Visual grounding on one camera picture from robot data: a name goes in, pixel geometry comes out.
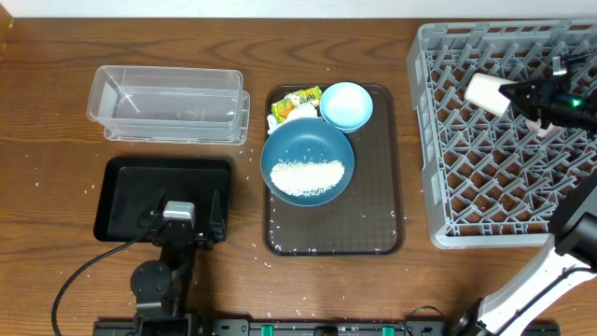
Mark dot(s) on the pink cup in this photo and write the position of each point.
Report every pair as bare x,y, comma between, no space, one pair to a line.
542,131

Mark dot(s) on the black plastic tray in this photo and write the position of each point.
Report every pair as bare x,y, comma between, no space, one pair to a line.
130,183

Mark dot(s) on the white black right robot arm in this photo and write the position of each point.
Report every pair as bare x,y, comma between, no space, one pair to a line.
567,259

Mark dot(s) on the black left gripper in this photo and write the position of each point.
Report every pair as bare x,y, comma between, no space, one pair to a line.
201,235

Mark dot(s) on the grey dishwasher rack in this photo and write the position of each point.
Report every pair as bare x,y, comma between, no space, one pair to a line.
489,181

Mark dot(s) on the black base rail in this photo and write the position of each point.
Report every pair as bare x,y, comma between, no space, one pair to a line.
232,327

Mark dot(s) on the clear plastic bin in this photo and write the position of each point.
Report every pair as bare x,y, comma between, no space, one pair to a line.
114,84

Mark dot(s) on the white rice pile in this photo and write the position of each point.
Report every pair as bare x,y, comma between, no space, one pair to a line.
306,179

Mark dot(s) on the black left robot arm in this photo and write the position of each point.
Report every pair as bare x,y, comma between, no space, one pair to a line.
161,285

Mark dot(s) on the crumpled white tissue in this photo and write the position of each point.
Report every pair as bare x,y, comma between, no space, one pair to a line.
303,111

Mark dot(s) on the light blue bowl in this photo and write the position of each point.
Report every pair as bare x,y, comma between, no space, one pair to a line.
346,105

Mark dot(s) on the cream white cup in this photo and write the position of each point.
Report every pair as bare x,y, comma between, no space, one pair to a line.
483,91

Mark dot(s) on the brown serving tray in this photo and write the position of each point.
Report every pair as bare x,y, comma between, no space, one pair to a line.
367,218

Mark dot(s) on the green yellow snack wrapper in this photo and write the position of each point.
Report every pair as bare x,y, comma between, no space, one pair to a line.
292,100

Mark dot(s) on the dark blue plate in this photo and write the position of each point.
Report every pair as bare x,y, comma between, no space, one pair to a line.
307,140

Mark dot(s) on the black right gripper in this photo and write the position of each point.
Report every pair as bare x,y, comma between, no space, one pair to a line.
543,94

